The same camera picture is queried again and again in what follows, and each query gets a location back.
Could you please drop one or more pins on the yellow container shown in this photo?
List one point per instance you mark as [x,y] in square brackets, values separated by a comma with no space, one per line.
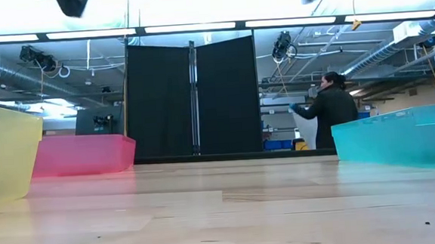
[300,146]

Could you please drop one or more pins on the yellow plastic bin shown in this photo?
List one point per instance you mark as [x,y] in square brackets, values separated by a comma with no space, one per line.
[4,157]

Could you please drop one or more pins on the blue storage bin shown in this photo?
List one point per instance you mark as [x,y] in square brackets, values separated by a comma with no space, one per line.
[277,145]

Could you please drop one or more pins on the teal plastic bin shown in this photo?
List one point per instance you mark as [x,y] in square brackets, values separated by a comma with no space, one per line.
[392,141]

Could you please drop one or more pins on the white ceiling unit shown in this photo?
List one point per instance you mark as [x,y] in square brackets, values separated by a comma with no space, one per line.
[416,30]

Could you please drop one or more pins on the person's hand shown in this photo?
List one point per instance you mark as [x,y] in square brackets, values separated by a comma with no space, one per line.
[294,107]

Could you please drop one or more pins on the yellow hanging tag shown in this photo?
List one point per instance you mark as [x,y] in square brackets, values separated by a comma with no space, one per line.
[356,25]

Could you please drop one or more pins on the black folding partition screen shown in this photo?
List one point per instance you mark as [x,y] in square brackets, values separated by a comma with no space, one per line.
[159,103]

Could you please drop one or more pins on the person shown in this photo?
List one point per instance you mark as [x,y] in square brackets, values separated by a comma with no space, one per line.
[334,111]

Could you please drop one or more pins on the dark grey cabinet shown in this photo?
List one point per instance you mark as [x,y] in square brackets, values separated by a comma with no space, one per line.
[85,122]

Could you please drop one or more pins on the LED light bar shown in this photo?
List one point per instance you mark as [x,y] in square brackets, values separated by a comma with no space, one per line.
[189,27]

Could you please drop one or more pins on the red plastic bin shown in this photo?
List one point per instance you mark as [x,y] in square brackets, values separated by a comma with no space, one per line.
[83,154]

